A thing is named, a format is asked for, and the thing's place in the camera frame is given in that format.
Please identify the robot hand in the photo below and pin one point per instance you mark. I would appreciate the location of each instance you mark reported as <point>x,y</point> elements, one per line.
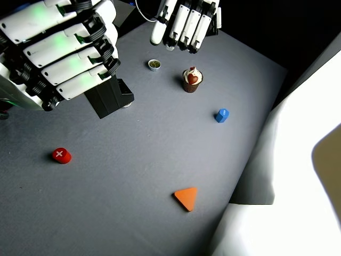
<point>186,24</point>
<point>53,45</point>

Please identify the black walkie-talkie radio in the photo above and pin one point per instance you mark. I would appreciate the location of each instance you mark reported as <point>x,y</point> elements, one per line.
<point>109,98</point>

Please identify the toy bowl of green soup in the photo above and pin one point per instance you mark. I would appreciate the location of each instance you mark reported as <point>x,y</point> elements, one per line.
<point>154,65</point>

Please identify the toy cupcake with heart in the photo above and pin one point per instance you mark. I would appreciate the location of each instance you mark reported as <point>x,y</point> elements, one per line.
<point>192,80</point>

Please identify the blue hexagon block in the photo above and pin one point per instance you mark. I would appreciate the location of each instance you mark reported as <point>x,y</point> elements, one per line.
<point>222,115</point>

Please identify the red cylinder block white cross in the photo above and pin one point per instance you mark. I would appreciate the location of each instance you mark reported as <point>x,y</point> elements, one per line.
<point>62,156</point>

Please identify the grey table cloth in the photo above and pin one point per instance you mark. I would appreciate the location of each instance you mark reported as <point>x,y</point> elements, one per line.
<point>133,173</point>

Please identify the white backdrop sheet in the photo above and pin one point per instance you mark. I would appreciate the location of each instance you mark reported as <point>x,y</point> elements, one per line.
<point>293,133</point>

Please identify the orange triangle block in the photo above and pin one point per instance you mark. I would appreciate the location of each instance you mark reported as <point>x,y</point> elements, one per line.
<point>187,198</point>

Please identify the tan rounded panel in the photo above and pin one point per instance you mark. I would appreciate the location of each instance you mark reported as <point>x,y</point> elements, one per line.
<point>330,170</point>

